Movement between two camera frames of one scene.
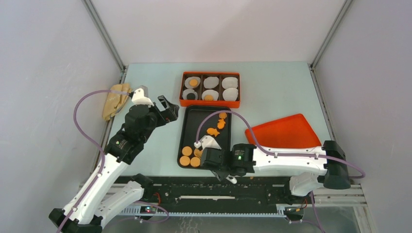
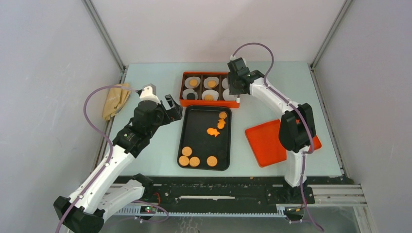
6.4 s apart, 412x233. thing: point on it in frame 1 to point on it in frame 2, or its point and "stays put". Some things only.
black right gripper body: (221, 174) to (232, 90)
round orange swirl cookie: (208, 97) stays put
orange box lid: (291, 132) stays put
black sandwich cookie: (191, 96) stays put
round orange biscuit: (193, 82) stays put
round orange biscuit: (197, 153) to (212, 83)
